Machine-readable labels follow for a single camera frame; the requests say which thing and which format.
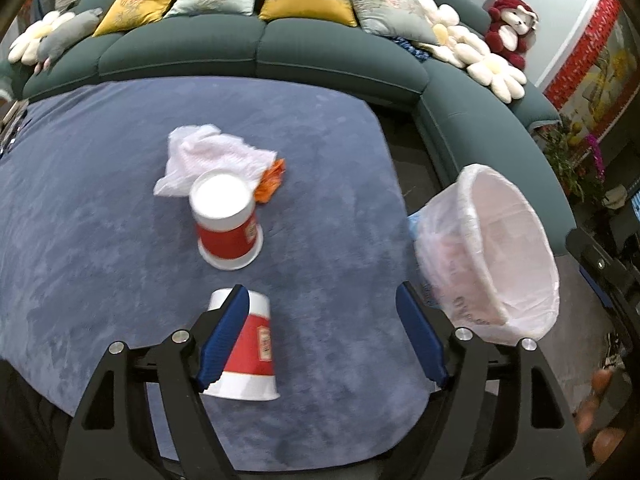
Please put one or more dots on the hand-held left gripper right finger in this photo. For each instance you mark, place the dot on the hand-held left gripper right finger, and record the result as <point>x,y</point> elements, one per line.
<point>420,335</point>

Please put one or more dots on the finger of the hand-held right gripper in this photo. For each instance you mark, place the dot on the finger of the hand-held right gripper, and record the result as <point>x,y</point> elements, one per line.
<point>600,272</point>

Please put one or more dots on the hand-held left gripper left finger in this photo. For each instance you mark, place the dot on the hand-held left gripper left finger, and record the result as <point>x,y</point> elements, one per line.
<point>222,340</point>

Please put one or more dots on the red and white paper cup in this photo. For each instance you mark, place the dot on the red and white paper cup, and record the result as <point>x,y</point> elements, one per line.
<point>255,345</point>
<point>225,235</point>

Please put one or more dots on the waste bin with pink liner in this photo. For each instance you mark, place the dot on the waste bin with pink liner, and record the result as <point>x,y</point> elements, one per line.
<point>500,240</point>

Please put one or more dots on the orange snack wrapper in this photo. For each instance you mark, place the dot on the orange snack wrapper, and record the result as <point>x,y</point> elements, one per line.
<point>270,180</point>

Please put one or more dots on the white tissue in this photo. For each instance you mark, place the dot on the white tissue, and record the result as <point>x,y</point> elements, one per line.
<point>210,152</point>

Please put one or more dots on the orange round ornament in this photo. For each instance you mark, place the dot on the orange round ornament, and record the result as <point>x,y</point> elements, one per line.
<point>602,382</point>
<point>586,417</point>
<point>610,442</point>

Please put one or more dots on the potted plant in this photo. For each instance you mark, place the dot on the potted plant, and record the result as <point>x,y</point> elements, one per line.
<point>570,160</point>

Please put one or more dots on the white flower cushion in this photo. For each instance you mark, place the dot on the white flower cushion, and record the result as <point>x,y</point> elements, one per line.
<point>495,67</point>
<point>25,42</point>
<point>460,40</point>

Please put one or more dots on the red monkey plush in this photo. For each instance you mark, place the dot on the red monkey plush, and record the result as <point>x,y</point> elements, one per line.
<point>500,35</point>

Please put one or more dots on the blue patterned cloth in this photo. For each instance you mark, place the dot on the blue patterned cloth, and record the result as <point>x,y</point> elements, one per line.
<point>415,51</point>

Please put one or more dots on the dark green curved sofa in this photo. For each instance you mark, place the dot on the dark green curved sofa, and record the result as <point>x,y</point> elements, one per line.
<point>325,55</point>

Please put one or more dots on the grey mouse plush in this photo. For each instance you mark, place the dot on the grey mouse plush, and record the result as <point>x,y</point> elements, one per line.
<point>65,35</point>

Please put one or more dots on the red wall poster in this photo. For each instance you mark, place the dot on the red wall poster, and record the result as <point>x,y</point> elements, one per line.
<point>585,60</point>

